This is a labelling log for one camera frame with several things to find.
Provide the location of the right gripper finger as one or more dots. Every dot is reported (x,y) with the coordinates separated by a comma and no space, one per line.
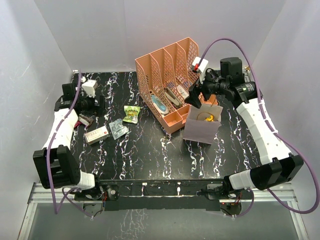
(193,99)
(195,90)

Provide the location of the white paper staples box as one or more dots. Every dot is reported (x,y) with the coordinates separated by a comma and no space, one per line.
(182,91)

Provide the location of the black front mounting rail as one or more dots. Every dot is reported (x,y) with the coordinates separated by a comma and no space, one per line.
(170,194)

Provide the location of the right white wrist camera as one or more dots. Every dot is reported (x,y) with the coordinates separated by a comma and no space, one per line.
(199,66)

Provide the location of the silver foil snack packet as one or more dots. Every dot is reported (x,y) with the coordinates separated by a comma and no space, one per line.
(118,129)

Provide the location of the yellow M&M's packet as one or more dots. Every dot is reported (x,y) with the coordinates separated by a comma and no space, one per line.
(210,118)

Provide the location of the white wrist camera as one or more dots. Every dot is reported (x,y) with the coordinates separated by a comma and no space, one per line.
(90,87)
(199,66)

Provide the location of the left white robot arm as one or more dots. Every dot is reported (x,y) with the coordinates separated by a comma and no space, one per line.
(55,164)

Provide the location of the blue correction tape blister pack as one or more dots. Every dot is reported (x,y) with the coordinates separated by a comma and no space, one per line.
(159,105)

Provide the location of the white rectangular snack box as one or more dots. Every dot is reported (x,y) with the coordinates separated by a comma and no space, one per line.
(96,135)

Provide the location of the lilac paper bag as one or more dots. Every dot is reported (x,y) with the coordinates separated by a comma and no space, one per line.
(198,130)

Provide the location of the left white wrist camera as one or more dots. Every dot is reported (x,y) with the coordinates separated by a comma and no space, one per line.
(90,87)

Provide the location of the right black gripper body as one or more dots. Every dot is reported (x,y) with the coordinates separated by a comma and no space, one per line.
(213,86)

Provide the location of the pink plastic desk organizer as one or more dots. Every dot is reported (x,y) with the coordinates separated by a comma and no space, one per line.
(170,66)

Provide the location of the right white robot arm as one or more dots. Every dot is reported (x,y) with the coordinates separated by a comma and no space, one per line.
(278,164)

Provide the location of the grey stapler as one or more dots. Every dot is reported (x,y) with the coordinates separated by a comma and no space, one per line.
(175,101)

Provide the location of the green sour candy bag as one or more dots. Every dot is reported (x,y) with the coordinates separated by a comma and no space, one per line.
(131,114)

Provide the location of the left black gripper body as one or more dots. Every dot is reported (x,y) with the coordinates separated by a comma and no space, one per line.
(88,106)

